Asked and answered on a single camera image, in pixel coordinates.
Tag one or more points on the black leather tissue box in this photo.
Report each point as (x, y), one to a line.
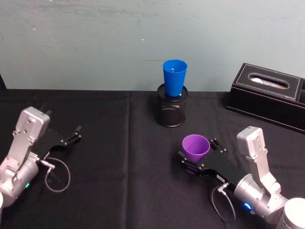
(262, 102)

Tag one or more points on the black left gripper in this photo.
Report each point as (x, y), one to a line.
(51, 140)

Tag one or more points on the black mesh pen holder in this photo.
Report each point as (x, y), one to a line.
(169, 114)

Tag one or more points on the white tissue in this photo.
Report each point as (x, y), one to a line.
(261, 81)

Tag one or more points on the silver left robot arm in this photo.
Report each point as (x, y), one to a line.
(22, 148)

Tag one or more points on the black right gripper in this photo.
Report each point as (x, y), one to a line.
(219, 167)

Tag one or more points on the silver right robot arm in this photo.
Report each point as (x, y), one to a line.
(258, 188)

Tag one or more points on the blue plastic cup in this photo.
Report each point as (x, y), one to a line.
(174, 81)

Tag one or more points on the black table cloth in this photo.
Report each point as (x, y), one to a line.
(114, 148)

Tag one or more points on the purple plastic cup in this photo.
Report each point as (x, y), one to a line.
(194, 150)

